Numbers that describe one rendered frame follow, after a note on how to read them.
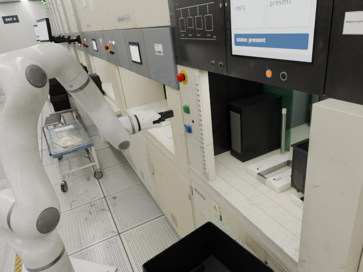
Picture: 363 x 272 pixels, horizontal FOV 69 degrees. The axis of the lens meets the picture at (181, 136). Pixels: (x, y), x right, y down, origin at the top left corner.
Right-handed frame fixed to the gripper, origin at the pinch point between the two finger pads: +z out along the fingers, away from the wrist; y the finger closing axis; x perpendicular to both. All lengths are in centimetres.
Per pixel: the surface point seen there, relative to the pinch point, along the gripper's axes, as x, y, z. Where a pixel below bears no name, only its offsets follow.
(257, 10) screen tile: 38, 48, 9
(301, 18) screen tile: 36, 62, 9
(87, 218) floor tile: -120, -112, -51
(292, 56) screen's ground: 28, 60, 9
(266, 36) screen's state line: 32, 51, 9
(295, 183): -23, 47, 29
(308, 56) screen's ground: 28, 64, 9
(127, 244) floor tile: -120, -61, -28
